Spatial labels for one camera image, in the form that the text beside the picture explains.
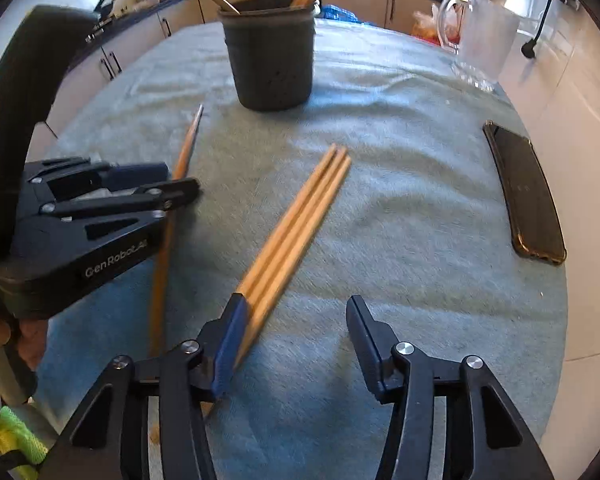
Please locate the clear glass mug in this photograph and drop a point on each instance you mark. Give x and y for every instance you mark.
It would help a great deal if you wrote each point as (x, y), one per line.
(485, 40)

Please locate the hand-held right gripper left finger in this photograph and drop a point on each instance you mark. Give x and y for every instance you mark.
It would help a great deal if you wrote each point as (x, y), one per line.
(230, 340)

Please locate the yellow green cloth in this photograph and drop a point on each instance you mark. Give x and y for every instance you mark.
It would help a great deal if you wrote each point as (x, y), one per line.
(20, 440)

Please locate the blue plastic bag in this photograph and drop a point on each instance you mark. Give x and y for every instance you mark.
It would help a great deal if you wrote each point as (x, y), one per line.
(340, 12)

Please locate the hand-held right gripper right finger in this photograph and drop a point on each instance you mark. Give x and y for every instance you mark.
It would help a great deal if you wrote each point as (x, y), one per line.
(367, 340)

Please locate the bundle of wooden chopsticks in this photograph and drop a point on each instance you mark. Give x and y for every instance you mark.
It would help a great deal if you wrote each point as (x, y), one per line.
(311, 220)

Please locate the dark grey perforated chopstick holder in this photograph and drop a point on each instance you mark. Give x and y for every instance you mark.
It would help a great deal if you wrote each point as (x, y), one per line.
(275, 60)

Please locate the person's left hand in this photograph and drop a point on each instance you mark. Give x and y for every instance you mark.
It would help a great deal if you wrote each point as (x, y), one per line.
(32, 342)

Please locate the black smartphone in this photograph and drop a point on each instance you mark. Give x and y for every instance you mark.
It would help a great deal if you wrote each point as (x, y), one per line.
(530, 195)

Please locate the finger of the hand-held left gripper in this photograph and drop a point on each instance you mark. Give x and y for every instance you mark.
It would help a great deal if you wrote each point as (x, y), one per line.
(175, 192)
(135, 175)

